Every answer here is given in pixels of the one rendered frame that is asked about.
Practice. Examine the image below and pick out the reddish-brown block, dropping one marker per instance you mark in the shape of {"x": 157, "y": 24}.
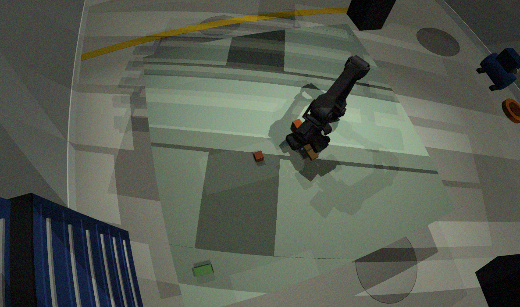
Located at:
{"x": 258, "y": 156}

